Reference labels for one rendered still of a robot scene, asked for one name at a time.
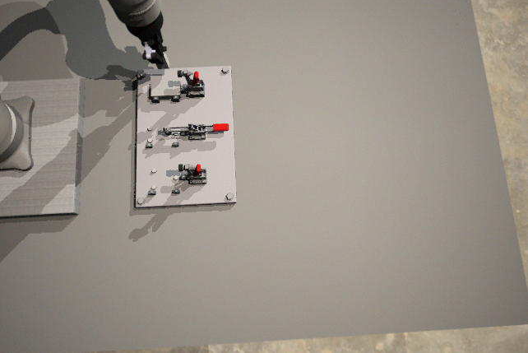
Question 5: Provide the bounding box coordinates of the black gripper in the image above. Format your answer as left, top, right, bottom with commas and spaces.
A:
126, 11, 169, 69

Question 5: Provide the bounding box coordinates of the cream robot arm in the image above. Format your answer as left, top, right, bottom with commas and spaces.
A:
0, 0, 162, 171

